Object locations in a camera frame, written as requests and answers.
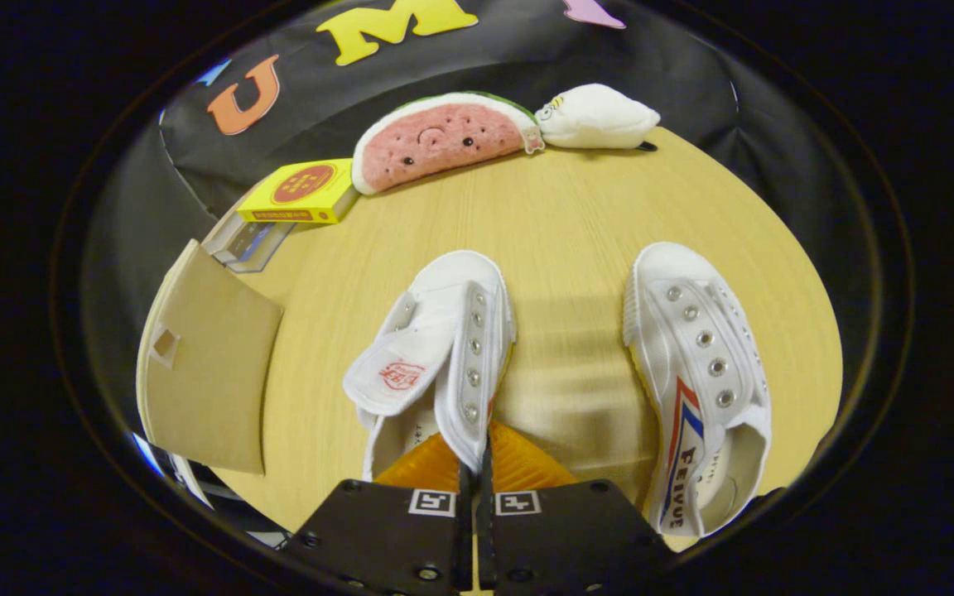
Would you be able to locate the blue book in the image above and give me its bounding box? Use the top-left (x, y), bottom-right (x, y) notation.
top-left (224, 219), bottom-right (281, 262)

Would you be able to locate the white canvas shoe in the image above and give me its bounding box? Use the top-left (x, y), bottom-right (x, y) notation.
top-left (622, 241), bottom-right (773, 539)
top-left (342, 250), bottom-right (518, 483)

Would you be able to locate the yellow book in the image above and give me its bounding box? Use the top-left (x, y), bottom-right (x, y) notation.
top-left (236, 158), bottom-right (360, 225)

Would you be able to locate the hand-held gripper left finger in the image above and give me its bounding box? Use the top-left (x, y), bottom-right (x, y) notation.
top-left (287, 430), bottom-right (475, 596)

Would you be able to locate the beige fabric storage box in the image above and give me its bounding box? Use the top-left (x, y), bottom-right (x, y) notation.
top-left (136, 239), bottom-right (286, 476)

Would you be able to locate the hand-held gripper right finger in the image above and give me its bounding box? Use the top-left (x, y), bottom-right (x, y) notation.
top-left (477, 421), bottom-right (677, 596)

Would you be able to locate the watermelon slice plush toy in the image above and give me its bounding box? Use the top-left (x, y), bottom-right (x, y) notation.
top-left (351, 91), bottom-right (544, 196)

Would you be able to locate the white plush toy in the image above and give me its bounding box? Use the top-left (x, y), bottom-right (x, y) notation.
top-left (535, 83), bottom-right (662, 152)

